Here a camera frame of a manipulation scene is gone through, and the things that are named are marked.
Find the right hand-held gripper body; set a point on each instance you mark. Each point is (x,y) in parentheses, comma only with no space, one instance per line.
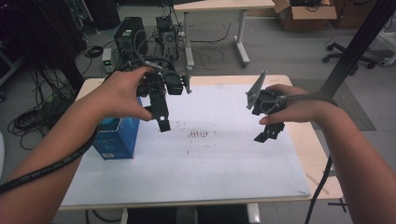
(267,101)

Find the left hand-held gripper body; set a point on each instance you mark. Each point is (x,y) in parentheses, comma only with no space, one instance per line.
(172,83)

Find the blue cardboard box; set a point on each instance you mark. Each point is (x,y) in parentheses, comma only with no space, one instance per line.
(120,140)

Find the person's right hand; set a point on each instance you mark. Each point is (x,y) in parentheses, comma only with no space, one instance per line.
(300,110)

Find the person's left hand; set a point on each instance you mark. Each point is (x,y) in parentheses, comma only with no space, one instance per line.
(120,96)

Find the white mat board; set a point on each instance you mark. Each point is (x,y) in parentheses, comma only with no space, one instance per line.
(218,168)

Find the small white power unit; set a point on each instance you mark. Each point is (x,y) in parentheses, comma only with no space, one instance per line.
(107,60)

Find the black computer tower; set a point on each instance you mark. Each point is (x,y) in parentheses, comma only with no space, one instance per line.
(129,34)

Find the clear tape strip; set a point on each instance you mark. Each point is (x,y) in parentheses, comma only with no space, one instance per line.
(317,183)

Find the grey floor mat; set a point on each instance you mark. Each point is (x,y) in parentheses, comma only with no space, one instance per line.
(348,105)

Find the black office chair base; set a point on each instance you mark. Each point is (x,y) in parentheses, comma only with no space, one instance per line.
(341,53)

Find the wooden desk with white legs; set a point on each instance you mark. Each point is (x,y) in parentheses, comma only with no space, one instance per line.
(224,4)

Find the brown cardboard box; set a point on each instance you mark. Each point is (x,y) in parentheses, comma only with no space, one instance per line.
(306,15)

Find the black metal stand pole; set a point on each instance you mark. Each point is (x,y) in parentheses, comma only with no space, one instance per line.
(358,49)

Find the dark curtain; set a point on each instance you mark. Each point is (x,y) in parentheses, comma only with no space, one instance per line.
(37,31)

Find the open-frame computer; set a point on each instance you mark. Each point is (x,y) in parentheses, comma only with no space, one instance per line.
(167,35)

